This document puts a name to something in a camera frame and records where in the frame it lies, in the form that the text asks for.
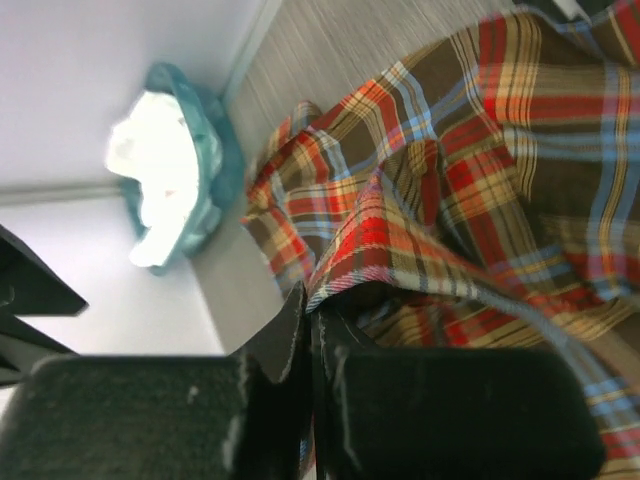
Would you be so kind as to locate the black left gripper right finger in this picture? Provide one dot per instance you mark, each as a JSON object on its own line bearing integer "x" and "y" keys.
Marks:
{"x": 446, "y": 413}

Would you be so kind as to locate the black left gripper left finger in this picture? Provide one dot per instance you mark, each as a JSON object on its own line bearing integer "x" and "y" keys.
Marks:
{"x": 245, "y": 415}

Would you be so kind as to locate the red brown plaid shirt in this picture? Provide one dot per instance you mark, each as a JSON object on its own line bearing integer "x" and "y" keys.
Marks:
{"x": 484, "y": 192}

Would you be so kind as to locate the white shirts in basket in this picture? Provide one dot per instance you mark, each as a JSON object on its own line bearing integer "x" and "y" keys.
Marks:
{"x": 154, "y": 147}

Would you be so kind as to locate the teal plastic basket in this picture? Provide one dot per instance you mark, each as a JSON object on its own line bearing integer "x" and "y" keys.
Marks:
{"x": 220, "y": 160}

